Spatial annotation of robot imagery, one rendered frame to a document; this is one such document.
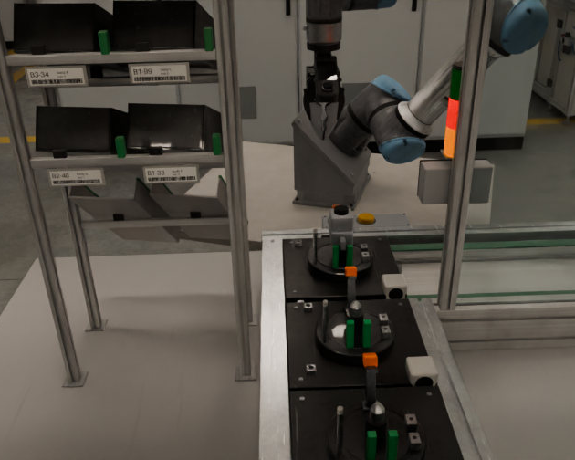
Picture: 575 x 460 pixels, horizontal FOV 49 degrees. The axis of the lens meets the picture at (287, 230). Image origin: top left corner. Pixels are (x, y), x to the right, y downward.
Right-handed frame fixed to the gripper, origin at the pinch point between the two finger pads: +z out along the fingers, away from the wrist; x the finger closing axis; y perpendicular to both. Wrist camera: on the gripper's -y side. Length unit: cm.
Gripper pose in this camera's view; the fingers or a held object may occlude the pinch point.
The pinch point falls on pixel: (323, 135)
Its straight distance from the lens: 142.9
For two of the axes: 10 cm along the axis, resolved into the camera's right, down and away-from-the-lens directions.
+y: -0.2, -4.7, 8.8
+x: -10.0, 0.3, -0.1
